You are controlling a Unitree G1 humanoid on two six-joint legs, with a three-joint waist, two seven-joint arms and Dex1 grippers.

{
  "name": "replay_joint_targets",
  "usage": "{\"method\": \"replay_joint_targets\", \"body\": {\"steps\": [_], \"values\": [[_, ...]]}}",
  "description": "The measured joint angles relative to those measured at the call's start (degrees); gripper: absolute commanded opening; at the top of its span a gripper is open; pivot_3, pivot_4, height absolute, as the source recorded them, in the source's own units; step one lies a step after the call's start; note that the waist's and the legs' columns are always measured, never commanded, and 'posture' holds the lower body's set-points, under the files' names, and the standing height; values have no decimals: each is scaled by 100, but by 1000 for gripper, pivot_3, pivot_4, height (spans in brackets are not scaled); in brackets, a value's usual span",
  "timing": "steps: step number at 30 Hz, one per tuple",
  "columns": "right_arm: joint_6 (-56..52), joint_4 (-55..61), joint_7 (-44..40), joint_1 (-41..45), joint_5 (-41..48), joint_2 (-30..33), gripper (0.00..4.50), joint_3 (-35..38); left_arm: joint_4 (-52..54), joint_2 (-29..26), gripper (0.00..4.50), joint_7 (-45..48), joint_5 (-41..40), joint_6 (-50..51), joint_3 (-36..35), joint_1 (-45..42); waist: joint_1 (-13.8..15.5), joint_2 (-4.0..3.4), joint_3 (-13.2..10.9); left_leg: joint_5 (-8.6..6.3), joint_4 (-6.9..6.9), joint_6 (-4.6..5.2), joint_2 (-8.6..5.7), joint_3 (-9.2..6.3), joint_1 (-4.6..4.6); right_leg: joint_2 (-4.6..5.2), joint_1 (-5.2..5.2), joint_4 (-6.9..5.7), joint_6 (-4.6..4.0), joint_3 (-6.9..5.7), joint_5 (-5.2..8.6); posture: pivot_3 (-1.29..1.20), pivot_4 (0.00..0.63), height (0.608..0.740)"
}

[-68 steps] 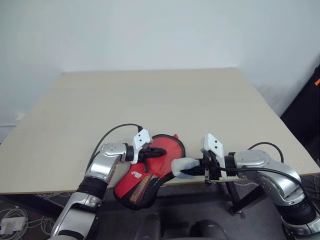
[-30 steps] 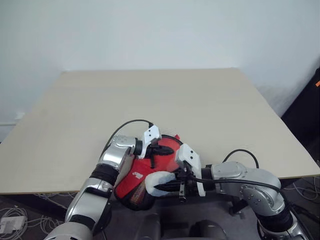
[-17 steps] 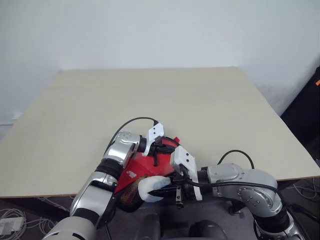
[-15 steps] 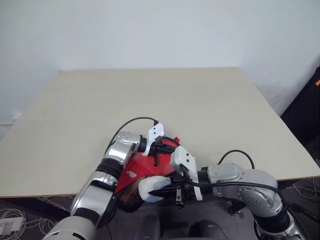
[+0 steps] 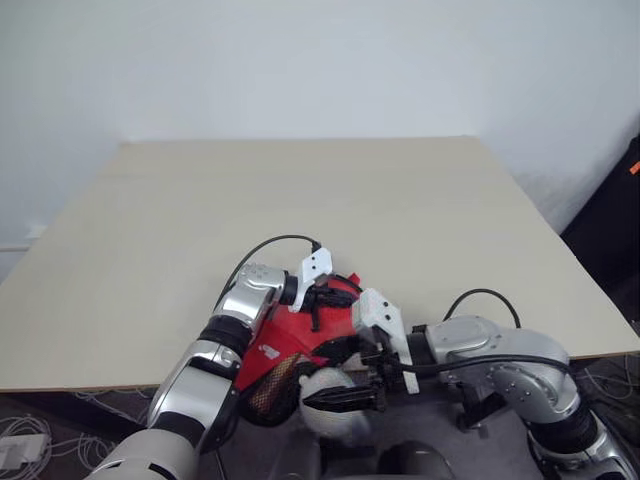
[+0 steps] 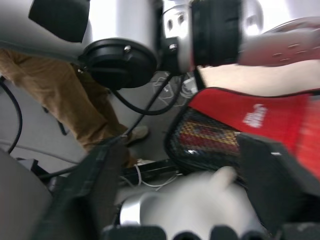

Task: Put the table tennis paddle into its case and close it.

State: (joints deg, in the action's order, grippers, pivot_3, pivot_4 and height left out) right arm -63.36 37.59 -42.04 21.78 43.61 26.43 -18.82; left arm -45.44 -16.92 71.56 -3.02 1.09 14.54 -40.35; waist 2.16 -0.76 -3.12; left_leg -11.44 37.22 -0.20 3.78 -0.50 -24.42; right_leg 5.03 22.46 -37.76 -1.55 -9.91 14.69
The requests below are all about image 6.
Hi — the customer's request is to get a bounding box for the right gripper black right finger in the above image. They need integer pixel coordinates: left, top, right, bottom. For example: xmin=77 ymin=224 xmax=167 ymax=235
xmin=236 ymin=133 xmax=320 ymax=233

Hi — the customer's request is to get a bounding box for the black hanging cable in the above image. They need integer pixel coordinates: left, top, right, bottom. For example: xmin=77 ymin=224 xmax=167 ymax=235
xmin=109 ymin=71 xmax=187 ymax=116

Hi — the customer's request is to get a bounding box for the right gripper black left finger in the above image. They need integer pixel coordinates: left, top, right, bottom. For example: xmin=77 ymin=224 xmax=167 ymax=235
xmin=32 ymin=138 xmax=129 ymax=240

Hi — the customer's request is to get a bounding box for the black round robot joint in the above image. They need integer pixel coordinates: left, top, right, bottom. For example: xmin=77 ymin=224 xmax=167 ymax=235
xmin=79 ymin=37 xmax=159 ymax=90

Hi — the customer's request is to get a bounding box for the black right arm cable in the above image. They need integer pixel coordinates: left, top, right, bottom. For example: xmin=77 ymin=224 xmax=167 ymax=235
xmin=0 ymin=79 xmax=24 ymax=155

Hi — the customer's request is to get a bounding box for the white floor cable tangle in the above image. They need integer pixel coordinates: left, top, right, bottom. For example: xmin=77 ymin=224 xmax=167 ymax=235
xmin=151 ymin=71 xmax=199 ymax=107

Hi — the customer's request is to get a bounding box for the red paddle case black trim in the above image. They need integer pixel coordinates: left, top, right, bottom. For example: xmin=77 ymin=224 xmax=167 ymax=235
xmin=163 ymin=86 xmax=320 ymax=181

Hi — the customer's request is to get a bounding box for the person in brown trousers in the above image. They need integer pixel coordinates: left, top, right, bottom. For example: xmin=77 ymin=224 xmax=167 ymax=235
xmin=0 ymin=48 xmax=151 ymax=169

